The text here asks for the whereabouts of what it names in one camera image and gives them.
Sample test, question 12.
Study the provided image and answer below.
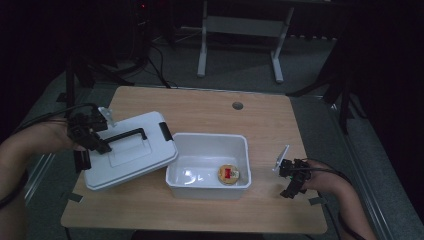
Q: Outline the white metal desk frame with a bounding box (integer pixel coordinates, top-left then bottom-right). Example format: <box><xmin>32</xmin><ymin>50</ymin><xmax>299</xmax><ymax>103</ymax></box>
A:
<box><xmin>196</xmin><ymin>0</ymin><xmax>296</xmax><ymax>84</ymax></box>

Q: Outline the black equipment rack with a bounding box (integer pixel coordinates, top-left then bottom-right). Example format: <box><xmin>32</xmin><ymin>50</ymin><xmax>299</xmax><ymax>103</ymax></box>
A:
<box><xmin>129</xmin><ymin>0</ymin><xmax>153</xmax><ymax>66</ymax></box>

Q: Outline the white box lid black handle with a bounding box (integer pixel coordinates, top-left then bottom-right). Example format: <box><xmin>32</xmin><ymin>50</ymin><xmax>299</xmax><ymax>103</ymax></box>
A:
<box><xmin>73</xmin><ymin>110</ymin><xmax>180</xmax><ymax>192</ymax></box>

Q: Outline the black tripod stand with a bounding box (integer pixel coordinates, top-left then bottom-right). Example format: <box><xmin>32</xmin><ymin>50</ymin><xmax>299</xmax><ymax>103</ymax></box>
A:
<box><xmin>286</xmin><ymin>33</ymin><xmax>368</xmax><ymax>136</ymax></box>
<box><xmin>55</xmin><ymin>56</ymin><xmax>135</xmax><ymax>120</ymax></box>

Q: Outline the round gold tin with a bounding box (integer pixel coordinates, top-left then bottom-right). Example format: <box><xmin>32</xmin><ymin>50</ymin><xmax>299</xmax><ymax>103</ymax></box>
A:
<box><xmin>217</xmin><ymin>163</ymin><xmax>241</xmax><ymax>186</ymax></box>

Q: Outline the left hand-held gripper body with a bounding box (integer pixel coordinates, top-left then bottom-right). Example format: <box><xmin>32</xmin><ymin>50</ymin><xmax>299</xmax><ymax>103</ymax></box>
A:
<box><xmin>66</xmin><ymin>106</ymin><xmax>116</xmax><ymax>152</ymax></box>

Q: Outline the white plastic storage box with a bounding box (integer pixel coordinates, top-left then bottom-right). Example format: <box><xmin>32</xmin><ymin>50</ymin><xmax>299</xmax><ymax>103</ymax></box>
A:
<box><xmin>165</xmin><ymin>132</ymin><xmax>253</xmax><ymax>201</ymax></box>

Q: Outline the person's right hand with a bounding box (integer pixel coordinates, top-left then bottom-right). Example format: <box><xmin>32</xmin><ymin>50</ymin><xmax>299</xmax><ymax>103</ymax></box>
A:
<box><xmin>299</xmin><ymin>159</ymin><xmax>340</xmax><ymax>197</ymax></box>

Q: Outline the black floor cable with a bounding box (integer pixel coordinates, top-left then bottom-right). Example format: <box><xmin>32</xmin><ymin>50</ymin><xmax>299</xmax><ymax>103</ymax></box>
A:
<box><xmin>146</xmin><ymin>43</ymin><xmax>180</xmax><ymax>90</ymax></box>

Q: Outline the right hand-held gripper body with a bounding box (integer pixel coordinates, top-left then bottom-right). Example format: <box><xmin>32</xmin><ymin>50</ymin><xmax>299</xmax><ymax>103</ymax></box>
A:
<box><xmin>271</xmin><ymin>144</ymin><xmax>313</xmax><ymax>192</ymax></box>

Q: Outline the person's left hand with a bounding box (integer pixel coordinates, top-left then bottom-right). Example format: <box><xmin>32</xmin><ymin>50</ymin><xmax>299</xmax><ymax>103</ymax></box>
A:
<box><xmin>42</xmin><ymin>121</ymin><xmax>87</xmax><ymax>153</ymax></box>

